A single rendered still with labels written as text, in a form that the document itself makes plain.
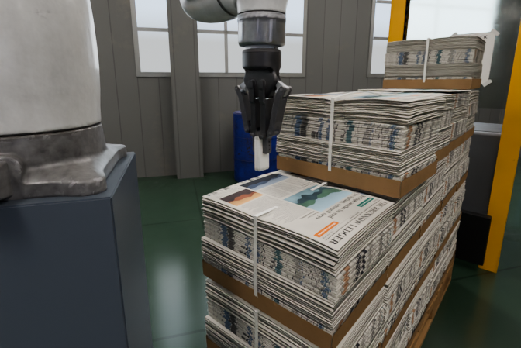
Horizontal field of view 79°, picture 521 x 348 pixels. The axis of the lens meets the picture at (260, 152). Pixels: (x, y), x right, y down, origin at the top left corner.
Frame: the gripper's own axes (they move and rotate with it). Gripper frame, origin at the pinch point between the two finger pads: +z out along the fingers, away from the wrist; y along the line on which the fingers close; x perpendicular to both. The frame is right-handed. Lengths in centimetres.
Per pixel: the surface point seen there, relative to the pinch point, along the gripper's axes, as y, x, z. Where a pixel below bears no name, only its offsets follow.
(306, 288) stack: -12.8, 1.8, 24.5
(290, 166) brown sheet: 11.9, -26.9, 10.6
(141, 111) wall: 291, -132, 19
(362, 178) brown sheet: -10.9, -25.7, 9.5
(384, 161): -16.0, -25.5, 4.1
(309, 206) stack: -5.6, -10.0, 13.3
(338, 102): -2.5, -27.2, -8.8
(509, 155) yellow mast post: -34, -167, 26
